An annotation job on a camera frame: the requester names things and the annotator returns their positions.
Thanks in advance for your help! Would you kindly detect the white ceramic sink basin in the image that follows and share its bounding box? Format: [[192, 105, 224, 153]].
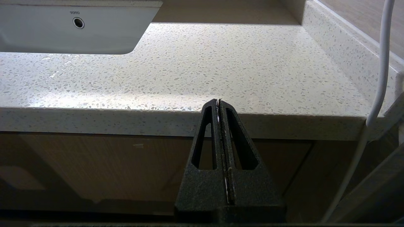
[[0, 1, 163, 55]]

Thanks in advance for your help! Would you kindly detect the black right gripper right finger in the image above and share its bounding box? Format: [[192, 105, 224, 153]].
[[219, 99, 286, 207]]

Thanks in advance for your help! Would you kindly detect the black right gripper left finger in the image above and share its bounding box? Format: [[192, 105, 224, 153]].
[[175, 99, 229, 207]]

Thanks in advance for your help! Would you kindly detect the white cable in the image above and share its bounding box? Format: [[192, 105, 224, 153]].
[[321, 0, 395, 223]]

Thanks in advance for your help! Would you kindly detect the wooden vanity cabinet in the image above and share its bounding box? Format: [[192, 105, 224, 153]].
[[0, 132, 316, 216]]

